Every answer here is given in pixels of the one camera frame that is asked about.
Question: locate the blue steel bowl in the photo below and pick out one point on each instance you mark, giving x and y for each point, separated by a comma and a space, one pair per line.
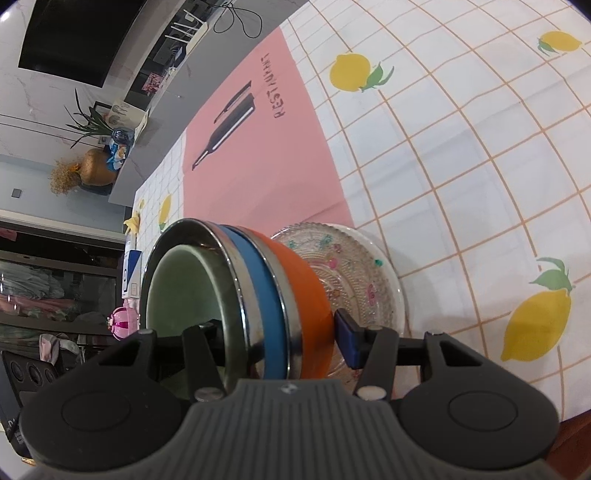
258, 295

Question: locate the glass door cabinet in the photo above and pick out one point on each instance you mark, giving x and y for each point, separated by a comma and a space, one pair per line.
55, 277

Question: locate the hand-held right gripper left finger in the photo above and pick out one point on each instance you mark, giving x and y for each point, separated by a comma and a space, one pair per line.
203, 355

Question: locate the black television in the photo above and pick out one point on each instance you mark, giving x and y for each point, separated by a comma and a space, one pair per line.
83, 37

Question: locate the green ceramic bowl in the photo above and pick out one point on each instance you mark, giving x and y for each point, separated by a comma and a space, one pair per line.
184, 286

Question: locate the pink picture card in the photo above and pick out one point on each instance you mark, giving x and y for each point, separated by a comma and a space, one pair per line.
151, 83

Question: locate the blue snack packet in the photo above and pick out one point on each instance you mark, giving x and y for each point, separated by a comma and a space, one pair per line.
117, 156

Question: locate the white checked lemon tablecloth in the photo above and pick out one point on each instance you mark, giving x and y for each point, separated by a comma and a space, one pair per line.
461, 161

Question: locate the dried flower bunch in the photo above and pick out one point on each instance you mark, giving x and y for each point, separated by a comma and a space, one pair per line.
64, 177

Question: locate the orange steel bowl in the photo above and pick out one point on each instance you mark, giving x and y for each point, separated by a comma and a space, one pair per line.
304, 300

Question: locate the white painted plate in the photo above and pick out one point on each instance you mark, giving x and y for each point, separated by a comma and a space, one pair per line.
392, 277

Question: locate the green leafy plant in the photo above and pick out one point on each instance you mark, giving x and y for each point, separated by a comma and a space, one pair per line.
90, 122

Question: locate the golden round vase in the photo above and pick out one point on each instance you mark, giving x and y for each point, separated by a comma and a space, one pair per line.
99, 168

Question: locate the pink printed mat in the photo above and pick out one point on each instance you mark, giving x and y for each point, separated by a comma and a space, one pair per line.
258, 152

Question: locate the grey marble bench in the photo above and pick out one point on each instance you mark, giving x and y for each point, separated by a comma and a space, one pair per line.
152, 152

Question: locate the pink toy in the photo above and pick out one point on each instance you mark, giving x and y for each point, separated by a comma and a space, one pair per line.
122, 322

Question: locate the black appliance with knobs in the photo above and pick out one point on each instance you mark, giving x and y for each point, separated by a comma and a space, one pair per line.
27, 374

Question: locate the clear patterned glass plate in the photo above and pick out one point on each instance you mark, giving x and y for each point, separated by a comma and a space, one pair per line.
341, 267

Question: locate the blue glass vase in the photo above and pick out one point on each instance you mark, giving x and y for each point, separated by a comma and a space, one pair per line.
122, 136

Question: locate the white router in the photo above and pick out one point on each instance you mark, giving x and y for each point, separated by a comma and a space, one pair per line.
189, 27

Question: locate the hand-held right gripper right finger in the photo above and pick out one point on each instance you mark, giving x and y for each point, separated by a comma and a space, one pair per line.
348, 339

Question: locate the yellow crumpled object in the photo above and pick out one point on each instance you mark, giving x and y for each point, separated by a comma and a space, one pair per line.
131, 224

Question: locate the blue and white box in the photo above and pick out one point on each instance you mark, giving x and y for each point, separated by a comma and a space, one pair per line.
133, 274

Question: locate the grey wall socket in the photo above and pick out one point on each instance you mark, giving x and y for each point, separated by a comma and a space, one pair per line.
16, 193

